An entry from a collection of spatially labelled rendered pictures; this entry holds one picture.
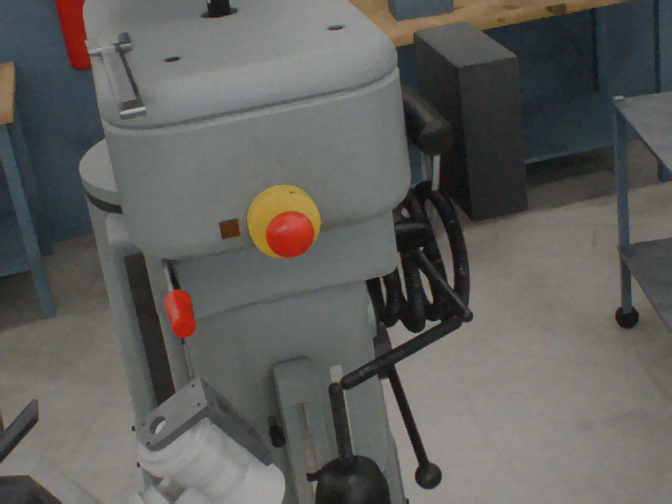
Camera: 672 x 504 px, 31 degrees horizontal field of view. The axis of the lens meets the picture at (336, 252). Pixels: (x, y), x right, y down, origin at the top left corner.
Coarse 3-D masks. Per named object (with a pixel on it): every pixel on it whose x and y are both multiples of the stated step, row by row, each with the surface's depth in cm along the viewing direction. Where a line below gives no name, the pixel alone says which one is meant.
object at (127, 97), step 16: (96, 48) 108; (112, 48) 108; (128, 48) 109; (112, 64) 103; (128, 64) 103; (112, 80) 98; (128, 80) 98; (128, 96) 94; (128, 112) 90; (144, 112) 91
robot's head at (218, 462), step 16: (208, 432) 92; (208, 448) 93; (224, 448) 94; (240, 448) 95; (192, 464) 92; (208, 464) 93; (224, 464) 94; (240, 464) 95; (256, 464) 96; (272, 464) 99; (176, 480) 93; (192, 480) 93; (208, 480) 93; (224, 480) 94; (240, 480) 95; (256, 480) 95; (272, 480) 97; (144, 496) 94; (160, 496) 93; (176, 496) 97; (192, 496) 94; (208, 496) 94; (224, 496) 95; (240, 496) 94; (256, 496) 95; (272, 496) 96
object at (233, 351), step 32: (352, 288) 124; (224, 320) 121; (256, 320) 121; (288, 320) 122; (320, 320) 123; (352, 320) 125; (192, 352) 125; (224, 352) 122; (256, 352) 123; (288, 352) 124; (320, 352) 124; (352, 352) 126; (224, 384) 124; (256, 384) 124; (320, 384) 126; (256, 416) 126; (352, 416) 129; (352, 448) 130; (384, 448) 134; (288, 480) 130
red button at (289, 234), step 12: (276, 216) 99; (288, 216) 99; (300, 216) 99; (276, 228) 99; (288, 228) 99; (300, 228) 99; (312, 228) 100; (276, 240) 99; (288, 240) 99; (300, 240) 99; (312, 240) 100; (276, 252) 100; (288, 252) 99; (300, 252) 100
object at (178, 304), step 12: (168, 264) 111; (168, 276) 109; (168, 288) 107; (180, 288) 107; (168, 300) 104; (180, 300) 103; (168, 312) 103; (180, 312) 101; (192, 312) 102; (180, 324) 100; (192, 324) 101; (180, 336) 101
